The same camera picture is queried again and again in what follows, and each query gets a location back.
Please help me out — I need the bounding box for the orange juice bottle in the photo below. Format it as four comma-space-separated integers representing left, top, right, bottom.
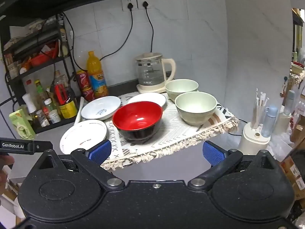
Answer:
86, 51, 109, 99

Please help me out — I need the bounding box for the black power cable with plug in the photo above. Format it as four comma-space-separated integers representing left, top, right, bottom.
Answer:
142, 1, 155, 53
100, 2, 134, 61

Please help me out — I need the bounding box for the glass electric kettle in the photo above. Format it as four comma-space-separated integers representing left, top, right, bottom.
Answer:
136, 52, 176, 89

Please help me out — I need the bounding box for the red plastic basin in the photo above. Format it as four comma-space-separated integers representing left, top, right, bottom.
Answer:
30, 50, 59, 67

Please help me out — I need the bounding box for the small white jar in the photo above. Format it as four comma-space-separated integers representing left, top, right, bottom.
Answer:
49, 110, 61, 124

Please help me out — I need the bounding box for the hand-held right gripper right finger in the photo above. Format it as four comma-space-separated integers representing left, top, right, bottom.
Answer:
188, 141, 277, 191

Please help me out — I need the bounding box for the red drink can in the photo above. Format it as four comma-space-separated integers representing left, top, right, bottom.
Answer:
76, 70, 92, 90
81, 87, 96, 102

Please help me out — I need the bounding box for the white rounded appliance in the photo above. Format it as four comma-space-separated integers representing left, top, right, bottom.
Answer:
274, 105, 292, 134

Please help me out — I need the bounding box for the white straw holder appliance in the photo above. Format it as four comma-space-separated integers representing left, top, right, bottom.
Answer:
238, 122, 271, 155

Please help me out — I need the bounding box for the clear spice jar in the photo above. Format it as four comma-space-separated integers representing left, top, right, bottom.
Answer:
36, 110, 50, 127

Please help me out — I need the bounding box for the white plate with marks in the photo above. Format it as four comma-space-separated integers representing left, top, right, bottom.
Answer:
59, 119, 108, 155

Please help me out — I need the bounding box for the black metal kitchen rack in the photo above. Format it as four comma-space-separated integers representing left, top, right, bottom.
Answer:
0, 13, 81, 134

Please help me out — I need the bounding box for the red and black bowl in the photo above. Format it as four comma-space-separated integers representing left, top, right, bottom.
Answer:
112, 102, 163, 142

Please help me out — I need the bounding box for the red handled kitchen tool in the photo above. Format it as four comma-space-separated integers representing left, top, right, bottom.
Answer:
54, 84, 68, 105

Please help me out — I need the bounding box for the pale green bowl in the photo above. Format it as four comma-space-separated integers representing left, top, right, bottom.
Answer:
175, 91, 217, 126
165, 79, 199, 102

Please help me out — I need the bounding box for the white plastic bottle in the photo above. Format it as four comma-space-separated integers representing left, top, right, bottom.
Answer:
22, 93, 38, 114

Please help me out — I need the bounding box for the white deep plate with print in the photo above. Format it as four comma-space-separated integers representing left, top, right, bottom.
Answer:
81, 96, 121, 121

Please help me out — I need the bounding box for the green cardboard box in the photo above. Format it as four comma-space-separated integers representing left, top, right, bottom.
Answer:
9, 109, 36, 140

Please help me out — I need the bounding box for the dark bottle with yellow label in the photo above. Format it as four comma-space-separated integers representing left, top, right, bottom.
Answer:
58, 97, 78, 119

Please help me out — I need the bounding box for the white wall socket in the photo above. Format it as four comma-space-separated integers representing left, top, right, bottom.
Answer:
122, 0, 137, 11
137, 0, 153, 10

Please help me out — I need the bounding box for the thin black rack cable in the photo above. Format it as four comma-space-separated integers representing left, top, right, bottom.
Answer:
62, 13, 88, 71

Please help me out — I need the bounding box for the cream kettle base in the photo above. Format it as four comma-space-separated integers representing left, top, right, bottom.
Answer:
136, 83, 168, 94

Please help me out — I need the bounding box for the white ceramic spoon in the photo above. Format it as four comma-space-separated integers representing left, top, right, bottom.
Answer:
74, 97, 84, 126

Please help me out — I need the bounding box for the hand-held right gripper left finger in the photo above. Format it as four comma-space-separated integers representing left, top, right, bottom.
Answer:
36, 139, 125, 189

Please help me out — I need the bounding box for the light blue thermos bottle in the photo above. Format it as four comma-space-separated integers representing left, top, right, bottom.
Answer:
261, 105, 279, 138

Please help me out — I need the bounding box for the clear oil bottle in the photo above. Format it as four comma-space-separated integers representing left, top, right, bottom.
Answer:
54, 70, 69, 86

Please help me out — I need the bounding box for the plain white deep plate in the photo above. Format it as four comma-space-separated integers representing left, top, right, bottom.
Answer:
127, 92, 167, 109

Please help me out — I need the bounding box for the person's left hand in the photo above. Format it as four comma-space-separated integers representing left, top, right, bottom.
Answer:
0, 155, 14, 190

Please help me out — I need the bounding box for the patterned fringed cloth mat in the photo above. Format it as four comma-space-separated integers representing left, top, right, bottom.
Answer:
100, 92, 239, 171

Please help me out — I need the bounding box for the bundle of white straws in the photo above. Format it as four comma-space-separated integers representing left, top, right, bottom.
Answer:
252, 88, 270, 127

